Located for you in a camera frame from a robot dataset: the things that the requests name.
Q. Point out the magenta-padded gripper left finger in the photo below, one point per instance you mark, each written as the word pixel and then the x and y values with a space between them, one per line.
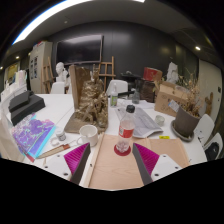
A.
pixel 75 160

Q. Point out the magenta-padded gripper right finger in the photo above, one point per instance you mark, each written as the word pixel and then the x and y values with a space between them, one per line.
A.
pixel 150 161

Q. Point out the clear red-labelled drink bottle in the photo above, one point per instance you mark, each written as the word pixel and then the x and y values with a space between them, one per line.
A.
pixel 126 131

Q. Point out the small yellow tag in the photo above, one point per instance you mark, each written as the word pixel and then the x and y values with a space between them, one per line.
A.
pixel 164 137

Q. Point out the small white-lidded paint jar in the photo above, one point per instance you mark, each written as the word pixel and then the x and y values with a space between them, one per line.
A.
pixel 60 135

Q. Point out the white ceramic mug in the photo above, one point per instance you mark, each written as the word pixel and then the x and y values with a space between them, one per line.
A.
pixel 89 135

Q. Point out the flat round red coaster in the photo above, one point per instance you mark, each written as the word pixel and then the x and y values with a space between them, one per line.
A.
pixel 117 153

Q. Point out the light wooden drawing board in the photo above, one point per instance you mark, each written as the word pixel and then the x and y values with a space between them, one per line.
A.
pixel 110 170

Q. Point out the small clear glass jar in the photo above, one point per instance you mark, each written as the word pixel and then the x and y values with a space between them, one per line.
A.
pixel 160 120

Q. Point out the purple and blue colourful print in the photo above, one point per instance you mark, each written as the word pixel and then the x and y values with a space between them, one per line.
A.
pixel 33 136

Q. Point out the dried plant in dark pot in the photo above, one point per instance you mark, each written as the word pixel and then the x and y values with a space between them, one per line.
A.
pixel 185 123

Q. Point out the golden sculpture on wooden base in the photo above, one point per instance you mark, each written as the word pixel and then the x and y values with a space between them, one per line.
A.
pixel 93 103

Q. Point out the black backpack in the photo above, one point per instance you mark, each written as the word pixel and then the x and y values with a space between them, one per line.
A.
pixel 212 151

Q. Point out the brown cardboard box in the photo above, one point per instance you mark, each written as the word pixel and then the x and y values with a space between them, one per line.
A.
pixel 165 100

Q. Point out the large black flat box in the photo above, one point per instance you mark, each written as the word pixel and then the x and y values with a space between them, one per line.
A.
pixel 30 111

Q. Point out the dark brown box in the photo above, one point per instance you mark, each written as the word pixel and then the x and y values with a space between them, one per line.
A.
pixel 145 90

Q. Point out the green-labelled clear bottle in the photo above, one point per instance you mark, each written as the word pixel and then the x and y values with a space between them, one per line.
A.
pixel 114 98

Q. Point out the white canvas stack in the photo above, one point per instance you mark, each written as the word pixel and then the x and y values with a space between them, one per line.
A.
pixel 6 133

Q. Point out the small black flat box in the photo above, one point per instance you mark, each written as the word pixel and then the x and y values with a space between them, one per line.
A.
pixel 20 100

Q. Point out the white chairs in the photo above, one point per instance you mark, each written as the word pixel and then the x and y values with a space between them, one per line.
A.
pixel 116 86

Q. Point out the wooden figure statue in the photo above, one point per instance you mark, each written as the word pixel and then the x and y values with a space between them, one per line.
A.
pixel 208 103

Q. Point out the red box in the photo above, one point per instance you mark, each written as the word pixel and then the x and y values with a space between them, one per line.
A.
pixel 152 74

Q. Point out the white plaster bust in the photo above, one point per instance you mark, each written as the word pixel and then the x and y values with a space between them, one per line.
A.
pixel 61 71

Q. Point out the wooden easel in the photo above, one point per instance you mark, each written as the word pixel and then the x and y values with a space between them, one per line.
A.
pixel 106 70
pixel 46 75

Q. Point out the white plaster statue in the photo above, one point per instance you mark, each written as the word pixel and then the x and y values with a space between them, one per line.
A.
pixel 172 71

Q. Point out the white cabinet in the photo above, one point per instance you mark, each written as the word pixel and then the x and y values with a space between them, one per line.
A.
pixel 40 66

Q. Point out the round ceiling spotlights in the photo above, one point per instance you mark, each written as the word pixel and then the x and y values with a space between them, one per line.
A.
pixel 197 48

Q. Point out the long ceiling light strip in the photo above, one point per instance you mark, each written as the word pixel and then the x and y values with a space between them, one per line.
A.
pixel 50 15

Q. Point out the black wall screen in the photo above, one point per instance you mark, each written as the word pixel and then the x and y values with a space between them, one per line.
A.
pixel 80 50

